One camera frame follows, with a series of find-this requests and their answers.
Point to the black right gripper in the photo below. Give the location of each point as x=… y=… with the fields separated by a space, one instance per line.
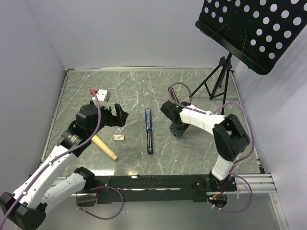
x=178 y=133

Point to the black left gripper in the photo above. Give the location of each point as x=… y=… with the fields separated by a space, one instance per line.
x=118 y=120

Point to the grey staple strip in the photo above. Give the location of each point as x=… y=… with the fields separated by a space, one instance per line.
x=188 y=142

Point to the small staple box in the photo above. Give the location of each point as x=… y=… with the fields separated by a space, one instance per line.
x=119 y=137

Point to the blue stapler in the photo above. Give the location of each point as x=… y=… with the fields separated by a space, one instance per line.
x=148 y=127

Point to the black stapler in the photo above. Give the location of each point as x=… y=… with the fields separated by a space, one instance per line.
x=173 y=95

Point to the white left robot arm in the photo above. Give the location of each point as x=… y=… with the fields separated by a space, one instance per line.
x=28 y=205

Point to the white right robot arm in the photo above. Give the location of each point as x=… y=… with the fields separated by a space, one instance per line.
x=229 y=135

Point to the black music stand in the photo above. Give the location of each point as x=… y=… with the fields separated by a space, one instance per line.
x=266 y=60

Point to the cream recorder flute piece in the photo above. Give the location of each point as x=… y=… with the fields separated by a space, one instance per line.
x=105 y=148

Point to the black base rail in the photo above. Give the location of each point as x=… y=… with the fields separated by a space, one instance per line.
x=195 y=187

